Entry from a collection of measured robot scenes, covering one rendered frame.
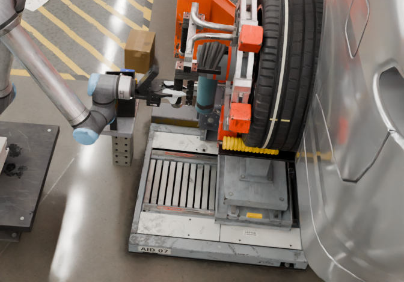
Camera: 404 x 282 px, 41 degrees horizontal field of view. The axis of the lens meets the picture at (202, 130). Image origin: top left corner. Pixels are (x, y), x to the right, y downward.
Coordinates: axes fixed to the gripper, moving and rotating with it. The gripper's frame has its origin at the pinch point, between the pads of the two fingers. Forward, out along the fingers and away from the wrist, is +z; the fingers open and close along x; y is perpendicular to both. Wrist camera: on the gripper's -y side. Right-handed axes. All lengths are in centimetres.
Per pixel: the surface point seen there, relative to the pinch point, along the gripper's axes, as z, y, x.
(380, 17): 44, -74, 54
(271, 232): 48, 75, 9
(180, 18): -6, 7, -60
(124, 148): -29, 70, -30
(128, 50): -38, 66, -109
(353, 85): 44, -54, 54
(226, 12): 16, 2, -62
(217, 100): 17, 42, -44
